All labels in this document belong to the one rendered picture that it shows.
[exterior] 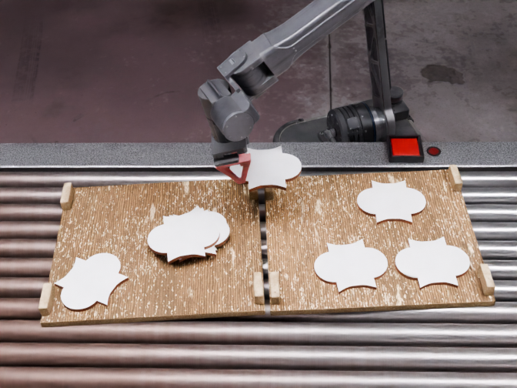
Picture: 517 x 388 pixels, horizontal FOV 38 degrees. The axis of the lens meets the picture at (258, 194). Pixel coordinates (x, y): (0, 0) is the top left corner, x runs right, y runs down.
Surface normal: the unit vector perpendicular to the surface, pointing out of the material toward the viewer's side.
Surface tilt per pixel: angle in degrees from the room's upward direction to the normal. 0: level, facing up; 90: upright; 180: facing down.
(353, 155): 0
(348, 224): 0
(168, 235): 0
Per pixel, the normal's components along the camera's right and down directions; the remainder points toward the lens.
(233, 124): 0.42, 0.58
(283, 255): -0.04, -0.70
